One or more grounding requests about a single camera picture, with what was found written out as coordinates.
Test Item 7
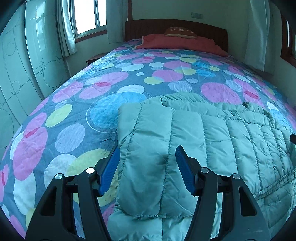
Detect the light green down jacket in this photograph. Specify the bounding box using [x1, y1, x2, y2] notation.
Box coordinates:
[107, 93, 295, 240]

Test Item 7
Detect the colourful circle pattern bedspread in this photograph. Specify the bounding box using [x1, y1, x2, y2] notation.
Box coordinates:
[1, 39, 295, 238]

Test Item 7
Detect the right window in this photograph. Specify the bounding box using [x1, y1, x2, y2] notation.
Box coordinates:
[280, 14, 295, 67]

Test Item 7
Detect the window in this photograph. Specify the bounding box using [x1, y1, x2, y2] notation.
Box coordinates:
[69, 0, 107, 43]
[280, 14, 295, 67]

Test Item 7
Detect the pale curtain right of bed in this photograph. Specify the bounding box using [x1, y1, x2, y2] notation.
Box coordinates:
[244, 0, 275, 74]

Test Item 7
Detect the dark wooden headboard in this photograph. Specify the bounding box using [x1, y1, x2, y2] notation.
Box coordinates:
[124, 19, 229, 53]

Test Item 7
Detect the dark wooden nightstand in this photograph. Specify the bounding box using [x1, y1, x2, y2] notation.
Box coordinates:
[86, 53, 107, 65]

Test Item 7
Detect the glossy white wardrobe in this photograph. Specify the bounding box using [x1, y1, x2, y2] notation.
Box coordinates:
[1, 1, 69, 156]

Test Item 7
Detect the brown embroidered cushion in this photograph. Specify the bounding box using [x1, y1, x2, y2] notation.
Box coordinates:
[164, 27, 198, 39]

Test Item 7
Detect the red pillow blanket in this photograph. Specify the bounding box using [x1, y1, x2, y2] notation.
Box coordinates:
[135, 34, 228, 57]

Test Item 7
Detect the pale curtain left of window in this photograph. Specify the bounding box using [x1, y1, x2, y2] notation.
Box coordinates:
[56, 0, 77, 58]

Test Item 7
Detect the left window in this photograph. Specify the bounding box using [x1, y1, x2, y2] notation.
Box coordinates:
[69, 0, 107, 43]

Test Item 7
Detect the pale curtain beside headboard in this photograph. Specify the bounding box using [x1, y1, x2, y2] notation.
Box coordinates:
[106, 0, 128, 44]

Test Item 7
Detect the white wall socket plate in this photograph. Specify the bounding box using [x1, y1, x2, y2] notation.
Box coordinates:
[191, 12, 203, 20]

